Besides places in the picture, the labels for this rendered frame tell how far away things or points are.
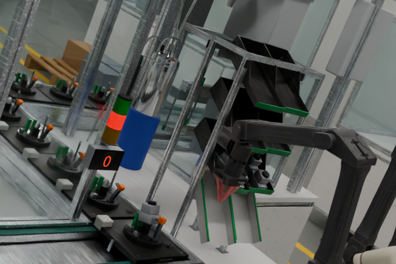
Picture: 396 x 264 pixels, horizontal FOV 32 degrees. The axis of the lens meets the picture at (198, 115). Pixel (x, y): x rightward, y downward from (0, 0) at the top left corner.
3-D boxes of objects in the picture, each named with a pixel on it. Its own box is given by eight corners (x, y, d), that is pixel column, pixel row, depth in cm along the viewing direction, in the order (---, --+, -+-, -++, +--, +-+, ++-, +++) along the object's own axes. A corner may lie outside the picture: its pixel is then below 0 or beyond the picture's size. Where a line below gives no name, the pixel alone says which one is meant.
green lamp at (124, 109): (129, 116, 215) (135, 102, 214) (118, 115, 211) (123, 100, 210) (121, 109, 218) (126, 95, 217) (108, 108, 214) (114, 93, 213)
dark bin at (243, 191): (246, 194, 244) (258, 182, 240) (218, 191, 236) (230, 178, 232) (219, 135, 260) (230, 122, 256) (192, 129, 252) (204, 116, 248)
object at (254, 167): (254, 174, 257) (265, 162, 253) (246, 172, 254) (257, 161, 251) (246, 157, 262) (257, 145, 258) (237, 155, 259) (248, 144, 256)
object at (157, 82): (165, 119, 322) (195, 45, 314) (143, 116, 312) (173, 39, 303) (147, 107, 331) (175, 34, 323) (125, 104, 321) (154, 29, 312)
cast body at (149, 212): (159, 224, 228) (163, 203, 228) (150, 224, 225) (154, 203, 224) (143, 217, 234) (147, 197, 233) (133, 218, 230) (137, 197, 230)
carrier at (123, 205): (142, 221, 248) (154, 190, 245) (89, 223, 230) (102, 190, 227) (104, 188, 263) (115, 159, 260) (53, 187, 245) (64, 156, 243)
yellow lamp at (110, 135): (119, 145, 217) (124, 131, 216) (106, 144, 213) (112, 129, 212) (109, 138, 220) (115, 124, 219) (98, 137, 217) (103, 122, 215)
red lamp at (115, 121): (124, 131, 216) (129, 116, 215) (112, 129, 212) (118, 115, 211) (115, 124, 219) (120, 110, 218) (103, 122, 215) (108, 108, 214)
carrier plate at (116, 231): (187, 260, 232) (189, 254, 231) (134, 265, 214) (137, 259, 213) (144, 223, 247) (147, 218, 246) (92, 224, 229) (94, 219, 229)
